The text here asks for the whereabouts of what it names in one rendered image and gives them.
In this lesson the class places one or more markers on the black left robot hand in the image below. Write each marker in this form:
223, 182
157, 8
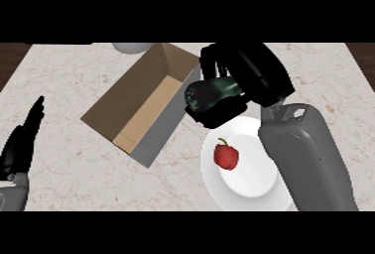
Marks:
22, 142

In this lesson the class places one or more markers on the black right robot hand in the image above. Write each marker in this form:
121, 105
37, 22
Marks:
259, 71

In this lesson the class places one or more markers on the dark green eggplant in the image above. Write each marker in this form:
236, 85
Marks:
211, 91

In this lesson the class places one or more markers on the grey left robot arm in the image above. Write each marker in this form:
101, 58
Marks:
12, 193

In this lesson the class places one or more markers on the brown cardboard box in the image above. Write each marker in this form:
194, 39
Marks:
142, 102

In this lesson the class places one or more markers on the white round plate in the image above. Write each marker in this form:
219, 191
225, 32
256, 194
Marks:
244, 165

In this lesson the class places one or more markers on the red bell pepper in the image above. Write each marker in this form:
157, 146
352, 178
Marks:
226, 156

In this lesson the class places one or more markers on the pale grey round object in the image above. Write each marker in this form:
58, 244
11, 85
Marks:
130, 47

